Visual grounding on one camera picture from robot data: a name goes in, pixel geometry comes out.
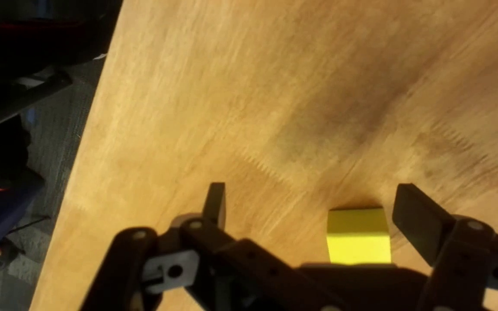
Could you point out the yellow cube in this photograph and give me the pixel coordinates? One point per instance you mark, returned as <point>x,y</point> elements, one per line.
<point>359,235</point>

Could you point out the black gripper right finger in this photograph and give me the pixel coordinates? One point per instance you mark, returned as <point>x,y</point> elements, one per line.
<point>423,222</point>

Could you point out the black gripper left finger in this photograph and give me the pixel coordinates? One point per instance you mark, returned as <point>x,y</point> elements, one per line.
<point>215,204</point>

